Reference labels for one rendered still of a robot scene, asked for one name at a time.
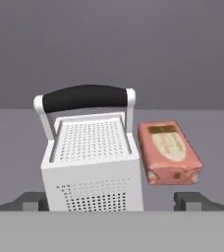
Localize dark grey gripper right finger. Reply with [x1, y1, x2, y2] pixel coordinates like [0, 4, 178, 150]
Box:
[173, 191, 224, 212]

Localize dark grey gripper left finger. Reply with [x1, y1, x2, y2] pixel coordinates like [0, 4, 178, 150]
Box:
[0, 191, 50, 212]

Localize white box cheese grater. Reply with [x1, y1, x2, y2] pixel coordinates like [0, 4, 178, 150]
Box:
[32, 84, 144, 213]

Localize pink wrapped packet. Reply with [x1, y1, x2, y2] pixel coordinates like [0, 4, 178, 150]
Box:
[137, 120, 204, 187]

